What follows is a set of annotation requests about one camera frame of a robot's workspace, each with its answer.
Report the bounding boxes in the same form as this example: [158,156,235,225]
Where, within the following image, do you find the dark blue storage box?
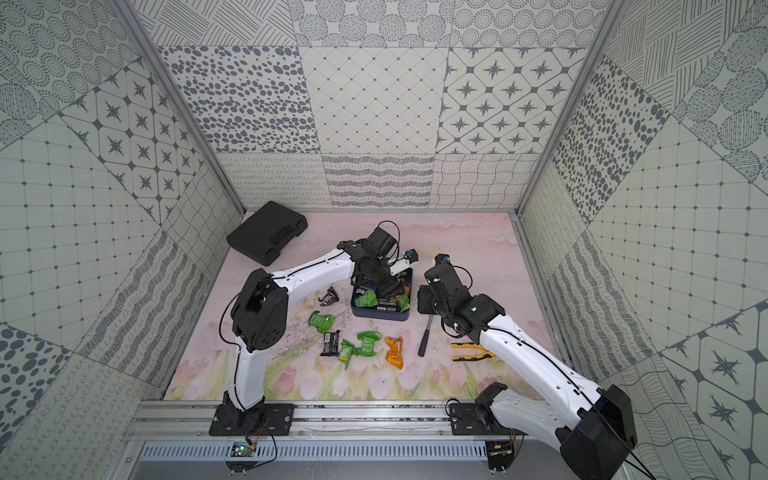
[350,268,413,322]

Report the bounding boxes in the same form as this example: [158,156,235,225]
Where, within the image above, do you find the dark cookie packet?
[318,286,340,307]

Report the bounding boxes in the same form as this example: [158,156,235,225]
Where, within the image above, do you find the orange cookie packet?
[385,337,404,370]

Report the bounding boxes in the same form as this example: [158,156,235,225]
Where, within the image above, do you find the black cookie packet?
[321,330,340,357]

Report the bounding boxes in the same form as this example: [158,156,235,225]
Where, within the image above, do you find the light green cookie packet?
[337,340,356,368]

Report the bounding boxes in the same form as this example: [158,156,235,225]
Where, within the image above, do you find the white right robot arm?
[425,254,653,479]

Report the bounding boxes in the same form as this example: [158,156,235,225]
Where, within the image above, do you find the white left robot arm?
[209,227,419,440]

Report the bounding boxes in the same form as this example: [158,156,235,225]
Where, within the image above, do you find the yellow black pliers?
[450,342,495,362]

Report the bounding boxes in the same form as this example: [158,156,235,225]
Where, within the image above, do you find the black plastic tool case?
[227,201,308,266]

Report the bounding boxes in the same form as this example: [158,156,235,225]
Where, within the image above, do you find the black handled hammer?
[417,314,434,357]

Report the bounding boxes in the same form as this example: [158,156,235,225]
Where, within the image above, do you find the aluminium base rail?
[122,398,619,445]

